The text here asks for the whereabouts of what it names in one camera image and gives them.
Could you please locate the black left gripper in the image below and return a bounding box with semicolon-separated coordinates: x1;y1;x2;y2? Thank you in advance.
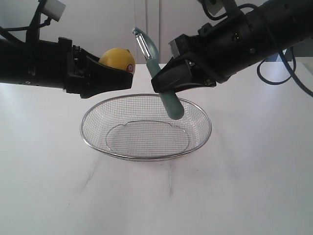
58;37;134;98

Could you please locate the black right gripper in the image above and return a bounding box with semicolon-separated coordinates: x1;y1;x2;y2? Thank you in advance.
151;13;254;93

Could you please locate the yellow lemon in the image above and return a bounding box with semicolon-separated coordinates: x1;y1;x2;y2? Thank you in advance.
98;47;135;74

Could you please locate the teal handled peeler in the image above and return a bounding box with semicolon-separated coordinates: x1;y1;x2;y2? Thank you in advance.
131;27;184;121

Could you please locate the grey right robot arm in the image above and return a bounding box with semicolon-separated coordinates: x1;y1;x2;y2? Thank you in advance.
151;0;313;93

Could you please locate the white side table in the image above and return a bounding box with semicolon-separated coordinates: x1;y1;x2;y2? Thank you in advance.
295;57;313;73

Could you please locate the oval wire mesh basket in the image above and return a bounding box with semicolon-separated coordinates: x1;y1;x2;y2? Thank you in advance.
80;94;212;162

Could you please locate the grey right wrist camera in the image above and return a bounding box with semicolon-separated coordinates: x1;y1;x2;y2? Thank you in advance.
205;0;226;17

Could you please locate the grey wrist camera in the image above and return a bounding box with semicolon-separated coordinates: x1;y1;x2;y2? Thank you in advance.
205;0;226;17
39;0;66;22

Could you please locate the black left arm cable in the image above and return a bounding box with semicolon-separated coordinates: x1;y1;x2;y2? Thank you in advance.
0;0;57;74

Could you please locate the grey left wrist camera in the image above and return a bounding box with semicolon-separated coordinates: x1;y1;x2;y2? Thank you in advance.
39;0;66;22

